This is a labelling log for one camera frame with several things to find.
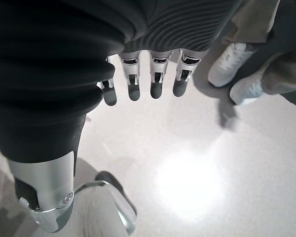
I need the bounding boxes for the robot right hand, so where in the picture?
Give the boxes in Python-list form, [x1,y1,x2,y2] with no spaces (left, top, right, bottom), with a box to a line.
[0,0,240,234]

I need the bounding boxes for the silver robot right leg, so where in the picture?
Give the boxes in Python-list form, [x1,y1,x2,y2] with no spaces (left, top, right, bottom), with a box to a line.
[0,140,139,237]

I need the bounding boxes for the white sneaker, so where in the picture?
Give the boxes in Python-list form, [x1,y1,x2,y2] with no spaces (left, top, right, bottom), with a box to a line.
[207,42,259,87]
[229,75,264,106]

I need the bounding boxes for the person legs khaki trousers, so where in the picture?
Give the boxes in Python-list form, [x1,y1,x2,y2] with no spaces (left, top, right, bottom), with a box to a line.
[222,0,296,112]

